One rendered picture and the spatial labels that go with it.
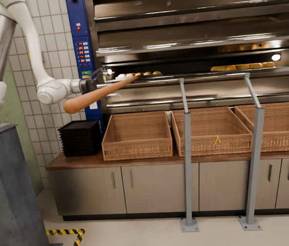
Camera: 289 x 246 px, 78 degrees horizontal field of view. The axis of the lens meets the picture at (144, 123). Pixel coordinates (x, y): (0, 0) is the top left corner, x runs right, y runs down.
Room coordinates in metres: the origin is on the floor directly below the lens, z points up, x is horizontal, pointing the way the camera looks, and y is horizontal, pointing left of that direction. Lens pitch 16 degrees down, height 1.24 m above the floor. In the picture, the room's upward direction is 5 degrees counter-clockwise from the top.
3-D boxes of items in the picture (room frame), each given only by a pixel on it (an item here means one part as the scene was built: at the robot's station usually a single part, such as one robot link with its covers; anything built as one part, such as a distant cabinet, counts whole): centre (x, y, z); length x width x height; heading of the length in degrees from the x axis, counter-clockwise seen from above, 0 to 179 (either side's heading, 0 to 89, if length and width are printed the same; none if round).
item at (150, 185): (1.48, -0.41, 0.29); 2.42 x 0.56 x 0.58; 86
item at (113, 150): (1.53, 0.06, 0.72); 0.56 x 0.49 x 0.28; 88
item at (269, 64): (2.16, -1.14, 1.21); 0.61 x 0.48 x 0.06; 176
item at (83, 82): (1.17, 0.33, 1.19); 0.09 x 0.07 x 0.08; 86
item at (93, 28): (2.71, -0.52, 1.05); 2.10 x 1.91 x 2.10; 86
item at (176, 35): (1.76, -0.53, 1.54); 1.79 x 0.11 x 0.19; 86
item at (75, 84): (1.18, 0.40, 1.19); 0.09 x 0.06 x 0.09; 176
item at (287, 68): (1.79, -0.54, 1.16); 1.80 x 0.06 x 0.04; 86
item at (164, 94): (1.76, -0.53, 1.02); 1.79 x 0.11 x 0.19; 86
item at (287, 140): (1.45, -1.14, 0.72); 0.56 x 0.49 x 0.28; 86
